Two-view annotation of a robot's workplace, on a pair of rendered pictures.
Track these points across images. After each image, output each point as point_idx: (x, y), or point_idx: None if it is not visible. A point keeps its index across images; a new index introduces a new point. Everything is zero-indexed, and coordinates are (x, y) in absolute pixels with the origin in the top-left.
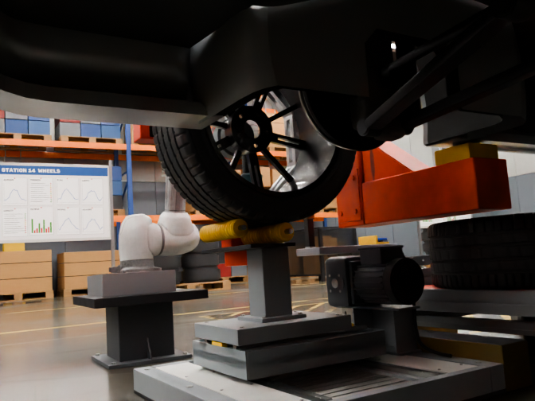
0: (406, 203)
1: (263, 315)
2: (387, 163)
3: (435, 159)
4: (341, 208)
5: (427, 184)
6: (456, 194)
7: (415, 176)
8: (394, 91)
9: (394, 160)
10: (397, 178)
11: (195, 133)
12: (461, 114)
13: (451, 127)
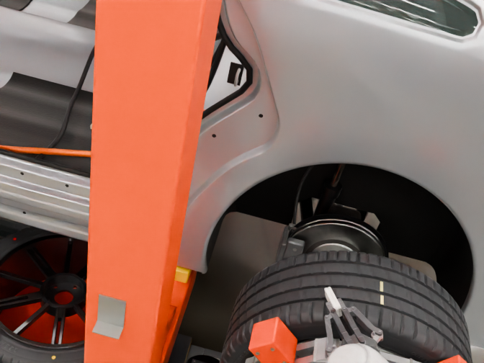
0: (175, 336)
1: None
2: (168, 328)
3: (187, 279)
4: None
5: (185, 302)
6: (191, 287)
7: (182, 307)
8: None
9: (171, 317)
10: (176, 326)
11: None
12: (215, 227)
13: (212, 242)
